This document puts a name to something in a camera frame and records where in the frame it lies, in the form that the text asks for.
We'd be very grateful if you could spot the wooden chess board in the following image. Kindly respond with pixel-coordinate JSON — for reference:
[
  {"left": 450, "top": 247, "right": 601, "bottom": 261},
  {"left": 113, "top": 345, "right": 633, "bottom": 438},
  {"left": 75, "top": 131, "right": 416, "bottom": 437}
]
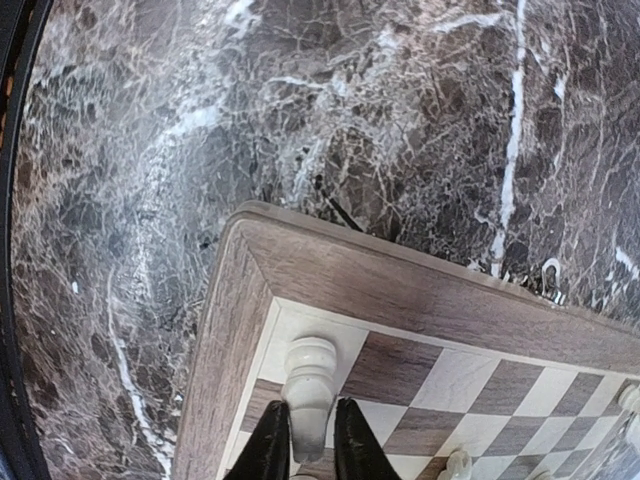
[{"left": 173, "top": 202, "right": 639, "bottom": 479}]

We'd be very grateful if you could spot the white chess rook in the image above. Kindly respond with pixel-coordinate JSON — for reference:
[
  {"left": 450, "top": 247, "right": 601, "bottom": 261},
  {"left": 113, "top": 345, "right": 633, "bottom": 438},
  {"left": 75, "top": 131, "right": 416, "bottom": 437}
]
[{"left": 281, "top": 336, "right": 338, "bottom": 464}]

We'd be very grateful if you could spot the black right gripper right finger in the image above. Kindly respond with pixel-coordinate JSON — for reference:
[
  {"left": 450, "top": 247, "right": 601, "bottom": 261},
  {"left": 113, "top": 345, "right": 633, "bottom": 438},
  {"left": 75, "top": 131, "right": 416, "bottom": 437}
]
[{"left": 334, "top": 398, "right": 400, "bottom": 480}]

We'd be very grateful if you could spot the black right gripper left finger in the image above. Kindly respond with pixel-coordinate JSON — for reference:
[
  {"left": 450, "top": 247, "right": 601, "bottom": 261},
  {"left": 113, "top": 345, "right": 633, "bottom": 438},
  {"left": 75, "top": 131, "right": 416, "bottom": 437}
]
[{"left": 224, "top": 400, "right": 291, "bottom": 480}]

